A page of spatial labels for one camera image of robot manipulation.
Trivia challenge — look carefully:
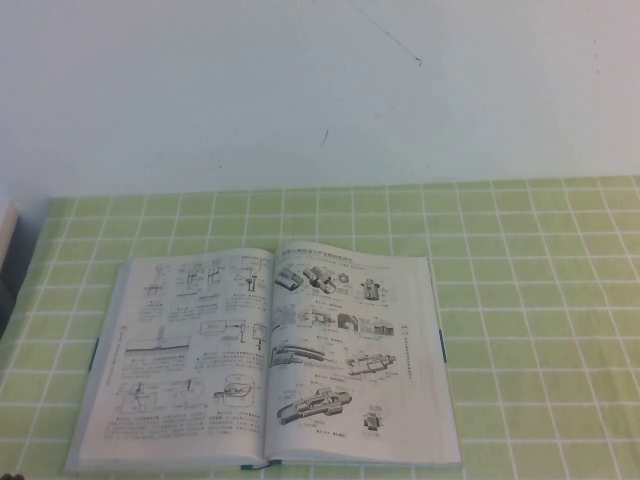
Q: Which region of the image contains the technical book with diagrams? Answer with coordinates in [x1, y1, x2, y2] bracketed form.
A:
[63, 245, 464, 474]

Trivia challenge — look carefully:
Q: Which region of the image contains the green white checked tablecloth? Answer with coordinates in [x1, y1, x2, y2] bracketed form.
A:
[0, 174, 640, 480]

